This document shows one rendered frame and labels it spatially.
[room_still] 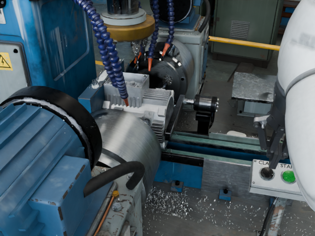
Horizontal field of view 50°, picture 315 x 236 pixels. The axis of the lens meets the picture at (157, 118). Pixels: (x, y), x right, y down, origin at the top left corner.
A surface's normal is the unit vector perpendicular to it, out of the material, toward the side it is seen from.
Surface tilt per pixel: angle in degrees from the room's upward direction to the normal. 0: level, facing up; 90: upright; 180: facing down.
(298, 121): 68
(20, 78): 90
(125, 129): 25
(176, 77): 90
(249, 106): 90
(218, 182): 90
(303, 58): 62
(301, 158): 77
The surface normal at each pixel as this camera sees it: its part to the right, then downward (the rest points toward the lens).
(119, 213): 0.00, -0.85
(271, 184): -0.10, -0.55
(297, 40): -0.91, 0.35
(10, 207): 0.83, -0.33
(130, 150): 0.62, -0.58
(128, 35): 0.18, 0.52
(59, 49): 0.97, 0.13
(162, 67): -0.24, 0.51
